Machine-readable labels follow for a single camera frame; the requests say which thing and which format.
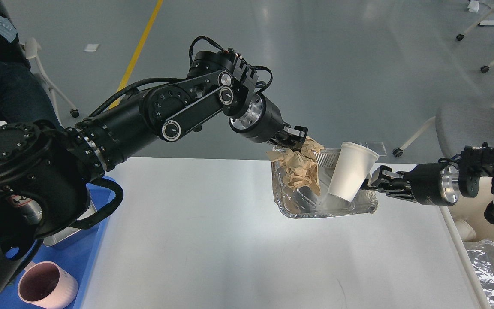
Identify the square stainless steel tray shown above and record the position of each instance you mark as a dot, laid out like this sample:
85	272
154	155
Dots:
69	235

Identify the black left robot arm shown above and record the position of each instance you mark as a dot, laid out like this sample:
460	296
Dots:
51	179

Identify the aluminium foil container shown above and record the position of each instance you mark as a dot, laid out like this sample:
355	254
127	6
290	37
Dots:
304	203

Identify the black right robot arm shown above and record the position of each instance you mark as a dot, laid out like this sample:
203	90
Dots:
473	163

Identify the brown paper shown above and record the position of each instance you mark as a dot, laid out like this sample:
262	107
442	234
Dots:
300	167

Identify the seated person in black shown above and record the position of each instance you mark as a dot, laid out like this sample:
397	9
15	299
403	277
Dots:
22	98

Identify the white paper cup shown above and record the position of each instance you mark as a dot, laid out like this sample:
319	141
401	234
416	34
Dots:
351	169

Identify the white plastic bin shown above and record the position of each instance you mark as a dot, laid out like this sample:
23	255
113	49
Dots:
471	210

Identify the clear floor plate right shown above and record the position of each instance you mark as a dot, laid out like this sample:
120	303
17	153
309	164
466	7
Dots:
378	147

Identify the blue plastic tray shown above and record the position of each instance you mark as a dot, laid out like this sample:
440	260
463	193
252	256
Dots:
76	255

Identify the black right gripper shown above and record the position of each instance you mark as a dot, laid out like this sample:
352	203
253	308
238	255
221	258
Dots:
427	184

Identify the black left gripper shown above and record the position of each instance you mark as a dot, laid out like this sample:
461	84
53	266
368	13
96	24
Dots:
263	123

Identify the pink ribbed mug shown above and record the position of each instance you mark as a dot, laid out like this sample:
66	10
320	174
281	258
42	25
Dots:
46	285

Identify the grey office chair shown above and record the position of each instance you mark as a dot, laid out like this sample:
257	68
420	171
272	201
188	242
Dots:
457	125

